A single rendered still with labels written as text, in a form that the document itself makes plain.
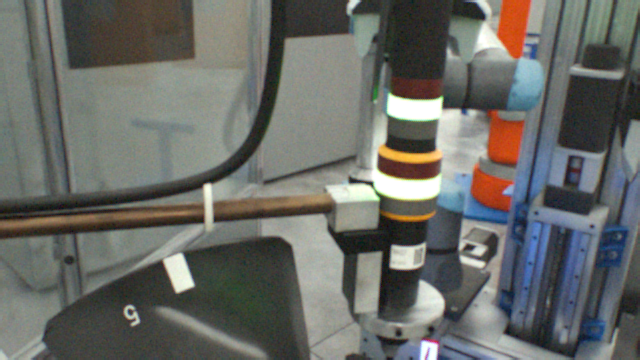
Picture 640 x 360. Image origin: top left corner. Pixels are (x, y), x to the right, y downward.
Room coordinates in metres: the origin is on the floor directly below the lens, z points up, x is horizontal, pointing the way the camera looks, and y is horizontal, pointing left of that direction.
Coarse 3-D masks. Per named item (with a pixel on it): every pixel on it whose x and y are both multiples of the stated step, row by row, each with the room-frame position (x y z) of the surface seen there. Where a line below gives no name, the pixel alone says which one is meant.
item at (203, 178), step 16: (272, 0) 0.34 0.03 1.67; (272, 16) 0.34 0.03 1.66; (272, 32) 0.34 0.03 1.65; (272, 48) 0.34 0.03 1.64; (272, 64) 0.33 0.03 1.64; (272, 80) 0.33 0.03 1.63; (272, 96) 0.33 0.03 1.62; (272, 112) 0.34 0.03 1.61; (256, 128) 0.33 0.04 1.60; (256, 144) 0.33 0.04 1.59; (240, 160) 0.33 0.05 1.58; (192, 176) 0.32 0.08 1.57; (208, 176) 0.32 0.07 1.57; (224, 176) 0.33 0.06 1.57; (96, 192) 0.31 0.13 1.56; (112, 192) 0.31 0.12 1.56; (128, 192) 0.31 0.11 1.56; (144, 192) 0.31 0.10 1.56; (160, 192) 0.31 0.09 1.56; (176, 192) 0.32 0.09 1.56; (208, 192) 0.32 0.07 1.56; (0, 208) 0.29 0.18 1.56; (16, 208) 0.29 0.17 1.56; (32, 208) 0.29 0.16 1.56; (48, 208) 0.30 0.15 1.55; (64, 208) 0.30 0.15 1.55; (208, 208) 0.32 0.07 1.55; (208, 224) 0.32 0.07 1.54
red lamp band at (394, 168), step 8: (376, 160) 0.36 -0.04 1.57; (384, 160) 0.35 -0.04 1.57; (392, 160) 0.35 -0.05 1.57; (440, 160) 0.35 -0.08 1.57; (384, 168) 0.35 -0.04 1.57; (392, 168) 0.35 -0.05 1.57; (400, 168) 0.35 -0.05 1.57; (408, 168) 0.34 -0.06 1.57; (416, 168) 0.34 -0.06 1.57; (424, 168) 0.35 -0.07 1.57; (432, 168) 0.35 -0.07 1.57; (440, 168) 0.36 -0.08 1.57; (392, 176) 0.35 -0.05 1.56; (400, 176) 0.35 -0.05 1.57; (408, 176) 0.34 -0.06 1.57; (416, 176) 0.34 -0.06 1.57; (424, 176) 0.35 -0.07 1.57; (432, 176) 0.35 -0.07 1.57
